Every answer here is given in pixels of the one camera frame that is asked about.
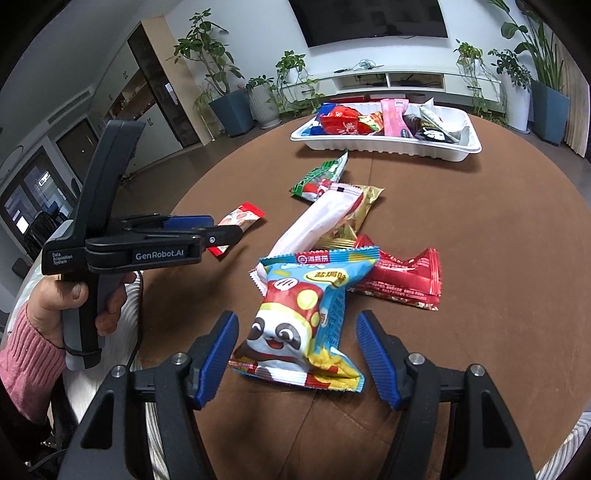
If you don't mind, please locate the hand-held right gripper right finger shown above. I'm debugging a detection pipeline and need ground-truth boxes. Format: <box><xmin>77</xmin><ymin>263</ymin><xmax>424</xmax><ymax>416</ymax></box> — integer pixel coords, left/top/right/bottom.
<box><xmin>355</xmin><ymin>311</ymin><xmax>536</xmax><ymax>480</ymax></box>

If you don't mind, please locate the wooden wall cabinet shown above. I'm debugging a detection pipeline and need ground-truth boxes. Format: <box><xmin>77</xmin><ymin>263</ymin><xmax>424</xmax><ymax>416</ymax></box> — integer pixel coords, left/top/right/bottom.
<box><xmin>88</xmin><ymin>21</ymin><xmax>204</xmax><ymax>153</ymax></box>

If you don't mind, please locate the trailing pothos plant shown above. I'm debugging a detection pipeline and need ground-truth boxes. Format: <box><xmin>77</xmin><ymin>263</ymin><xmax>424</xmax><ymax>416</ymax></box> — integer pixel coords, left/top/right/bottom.
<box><xmin>272</xmin><ymin>50</ymin><xmax>326</xmax><ymax>118</ymax></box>
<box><xmin>454</xmin><ymin>39</ymin><xmax>509</xmax><ymax>125</ymax></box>

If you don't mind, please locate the strawberry print snack packet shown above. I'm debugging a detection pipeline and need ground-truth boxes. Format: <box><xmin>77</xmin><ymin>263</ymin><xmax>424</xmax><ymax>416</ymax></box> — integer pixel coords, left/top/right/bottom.
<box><xmin>207</xmin><ymin>202</ymin><xmax>266</xmax><ymax>257</ymax></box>

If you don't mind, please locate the air conditioner vent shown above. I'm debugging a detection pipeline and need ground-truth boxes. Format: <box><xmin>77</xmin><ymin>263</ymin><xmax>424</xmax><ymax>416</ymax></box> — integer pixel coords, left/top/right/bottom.
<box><xmin>46</xmin><ymin>88</ymin><xmax>90</xmax><ymax>123</ymax></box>

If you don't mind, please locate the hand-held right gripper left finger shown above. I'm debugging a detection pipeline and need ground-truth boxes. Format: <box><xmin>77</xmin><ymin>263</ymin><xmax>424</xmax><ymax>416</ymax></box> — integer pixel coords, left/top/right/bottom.
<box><xmin>58</xmin><ymin>311</ymin><xmax>240</xmax><ymax>480</ymax></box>

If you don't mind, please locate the tall broadleaf plant blue pot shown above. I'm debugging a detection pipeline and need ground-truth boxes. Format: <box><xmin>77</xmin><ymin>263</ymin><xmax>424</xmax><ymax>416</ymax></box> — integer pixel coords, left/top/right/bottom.
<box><xmin>487</xmin><ymin>0</ymin><xmax>572</xmax><ymax>147</ymax></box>

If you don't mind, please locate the orange green snack packet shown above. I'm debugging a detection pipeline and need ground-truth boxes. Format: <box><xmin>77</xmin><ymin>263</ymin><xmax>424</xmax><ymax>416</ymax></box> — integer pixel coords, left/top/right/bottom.
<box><xmin>359</xmin><ymin>112</ymin><xmax>385</xmax><ymax>136</ymax></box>

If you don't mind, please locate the bushy plant in white pot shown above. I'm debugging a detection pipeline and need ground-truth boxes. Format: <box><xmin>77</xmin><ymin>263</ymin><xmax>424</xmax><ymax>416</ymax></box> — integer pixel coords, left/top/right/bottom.
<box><xmin>489</xmin><ymin>48</ymin><xmax>533</xmax><ymax>136</ymax></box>

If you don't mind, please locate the crimson snack packet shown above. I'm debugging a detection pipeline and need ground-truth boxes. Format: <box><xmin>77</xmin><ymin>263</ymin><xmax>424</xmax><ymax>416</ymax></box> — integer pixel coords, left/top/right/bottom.
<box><xmin>348</xmin><ymin>235</ymin><xmax>441</xmax><ymax>311</ymax></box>

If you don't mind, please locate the plant in ribbed white pot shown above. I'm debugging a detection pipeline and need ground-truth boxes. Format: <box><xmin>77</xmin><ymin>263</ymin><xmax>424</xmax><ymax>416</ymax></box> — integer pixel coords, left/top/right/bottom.
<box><xmin>244</xmin><ymin>75</ymin><xmax>283</xmax><ymax>130</ymax></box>

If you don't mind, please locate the gold snack packet red label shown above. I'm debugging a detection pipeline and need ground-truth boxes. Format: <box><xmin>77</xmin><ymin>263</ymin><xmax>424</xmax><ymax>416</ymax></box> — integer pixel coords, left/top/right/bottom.
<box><xmin>318</xmin><ymin>185</ymin><xmax>385</xmax><ymax>250</ymax></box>

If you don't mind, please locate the white plastic tray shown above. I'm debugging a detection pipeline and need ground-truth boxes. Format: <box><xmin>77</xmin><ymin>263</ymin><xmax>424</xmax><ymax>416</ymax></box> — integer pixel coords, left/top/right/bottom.
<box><xmin>290</xmin><ymin>104</ymin><xmax>482</xmax><ymax>162</ymax></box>

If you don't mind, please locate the leafy tree in blue pot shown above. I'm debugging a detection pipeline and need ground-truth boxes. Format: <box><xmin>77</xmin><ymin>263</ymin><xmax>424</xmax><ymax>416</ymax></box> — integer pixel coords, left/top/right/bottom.
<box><xmin>178</xmin><ymin>8</ymin><xmax>257</xmax><ymax>138</ymax></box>

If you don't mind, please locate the white television cabinet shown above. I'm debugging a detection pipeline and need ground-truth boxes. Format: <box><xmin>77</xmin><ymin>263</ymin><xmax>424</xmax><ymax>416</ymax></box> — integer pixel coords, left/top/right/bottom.
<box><xmin>295</xmin><ymin>69</ymin><xmax>503</xmax><ymax>104</ymax></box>

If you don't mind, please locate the pink snack packet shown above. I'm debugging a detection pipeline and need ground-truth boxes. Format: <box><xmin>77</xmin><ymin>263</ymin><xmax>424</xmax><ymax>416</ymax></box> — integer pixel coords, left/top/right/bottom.
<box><xmin>381</xmin><ymin>98</ymin><xmax>413</xmax><ymax>138</ymax></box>

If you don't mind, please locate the blue snack packet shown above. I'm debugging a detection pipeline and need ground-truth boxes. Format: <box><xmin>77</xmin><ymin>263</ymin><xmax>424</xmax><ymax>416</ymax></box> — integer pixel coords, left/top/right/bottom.
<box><xmin>308</xmin><ymin>104</ymin><xmax>340</xmax><ymax>136</ymax></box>

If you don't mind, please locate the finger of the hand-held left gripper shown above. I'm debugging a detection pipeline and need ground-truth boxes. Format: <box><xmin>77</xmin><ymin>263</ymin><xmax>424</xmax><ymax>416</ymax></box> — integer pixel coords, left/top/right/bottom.
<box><xmin>201</xmin><ymin>224</ymin><xmax>243</xmax><ymax>254</ymax></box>
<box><xmin>121</xmin><ymin>215</ymin><xmax>215</xmax><ymax>232</ymax></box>

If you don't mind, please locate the long white snack packet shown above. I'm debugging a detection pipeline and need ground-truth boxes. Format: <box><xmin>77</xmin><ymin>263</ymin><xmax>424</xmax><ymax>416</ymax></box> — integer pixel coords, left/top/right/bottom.
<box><xmin>249</xmin><ymin>182</ymin><xmax>363</xmax><ymax>287</ymax></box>

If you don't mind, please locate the black wall television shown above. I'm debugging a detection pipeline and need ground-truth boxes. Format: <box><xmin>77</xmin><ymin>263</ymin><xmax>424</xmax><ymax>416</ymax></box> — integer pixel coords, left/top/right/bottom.
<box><xmin>288</xmin><ymin>0</ymin><xmax>450</xmax><ymax>48</ymax></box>

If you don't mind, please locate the black snack packet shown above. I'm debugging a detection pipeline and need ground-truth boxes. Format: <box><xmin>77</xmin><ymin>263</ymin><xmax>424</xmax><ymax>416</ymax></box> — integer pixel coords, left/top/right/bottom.
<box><xmin>403</xmin><ymin>113</ymin><xmax>458</xmax><ymax>143</ymax></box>

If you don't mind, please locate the person's right leg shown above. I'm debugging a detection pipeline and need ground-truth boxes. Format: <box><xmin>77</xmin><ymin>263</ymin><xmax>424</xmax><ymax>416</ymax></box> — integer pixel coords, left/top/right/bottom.
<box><xmin>556</xmin><ymin>411</ymin><xmax>591</xmax><ymax>467</ymax></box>

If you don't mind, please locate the beige curtain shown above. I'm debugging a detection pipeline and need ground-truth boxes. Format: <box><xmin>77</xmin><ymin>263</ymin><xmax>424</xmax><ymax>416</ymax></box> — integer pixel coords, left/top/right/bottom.
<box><xmin>566</xmin><ymin>65</ymin><xmax>591</xmax><ymax>160</ymax></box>

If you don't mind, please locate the panda print snack packet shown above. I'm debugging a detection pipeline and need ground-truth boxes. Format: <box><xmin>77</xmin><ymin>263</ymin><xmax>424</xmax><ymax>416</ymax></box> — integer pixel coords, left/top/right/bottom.
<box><xmin>228</xmin><ymin>247</ymin><xmax>380</xmax><ymax>393</ymax></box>

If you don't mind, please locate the person's left hand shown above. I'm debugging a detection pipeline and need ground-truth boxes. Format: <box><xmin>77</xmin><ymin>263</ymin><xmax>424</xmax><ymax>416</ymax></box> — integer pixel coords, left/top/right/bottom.
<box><xmin>27</xmin><ymin>272</ymin><xmax>137</xmax><ymax>350</ymax></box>

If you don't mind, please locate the white silver snack packet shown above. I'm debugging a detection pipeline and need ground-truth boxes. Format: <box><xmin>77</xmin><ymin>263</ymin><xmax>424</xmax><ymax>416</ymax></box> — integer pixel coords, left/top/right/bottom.
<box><xmin>418</xmin><ymin>97</ymin><xmax>469</xmax><ymax>141</ymax></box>

